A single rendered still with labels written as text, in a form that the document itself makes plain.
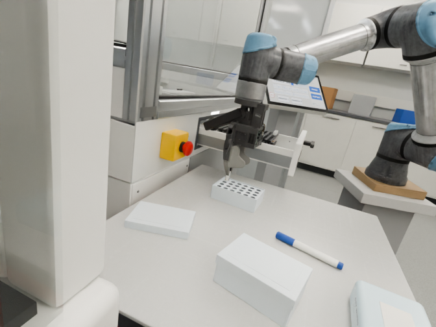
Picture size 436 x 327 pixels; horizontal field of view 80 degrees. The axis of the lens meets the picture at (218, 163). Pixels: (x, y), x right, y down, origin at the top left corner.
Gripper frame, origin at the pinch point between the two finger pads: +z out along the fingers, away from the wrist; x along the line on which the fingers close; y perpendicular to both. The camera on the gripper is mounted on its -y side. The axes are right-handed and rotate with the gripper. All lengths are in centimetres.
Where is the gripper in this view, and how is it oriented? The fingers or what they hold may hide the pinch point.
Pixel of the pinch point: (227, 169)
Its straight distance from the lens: 74.2
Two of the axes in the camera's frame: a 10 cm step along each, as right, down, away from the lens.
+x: 4.1, -2.2, 8.8
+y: 8.9, 2.8, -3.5
